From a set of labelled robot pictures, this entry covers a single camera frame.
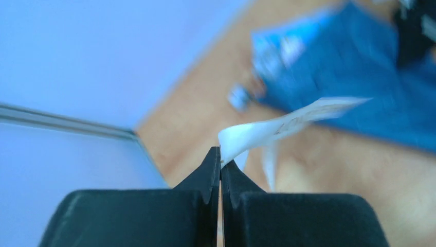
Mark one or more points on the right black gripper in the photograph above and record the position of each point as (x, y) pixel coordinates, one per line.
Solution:
(415, 23)

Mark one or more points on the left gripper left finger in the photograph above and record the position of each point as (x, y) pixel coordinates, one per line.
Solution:
(185, 215)

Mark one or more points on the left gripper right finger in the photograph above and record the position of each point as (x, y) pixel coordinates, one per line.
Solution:
(253, 217)

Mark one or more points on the blue wrapping paper sheet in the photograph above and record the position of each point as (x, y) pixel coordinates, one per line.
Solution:
(354, 55)

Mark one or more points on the cream printed ribbon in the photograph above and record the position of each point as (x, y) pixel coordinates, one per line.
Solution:
(236, 141)

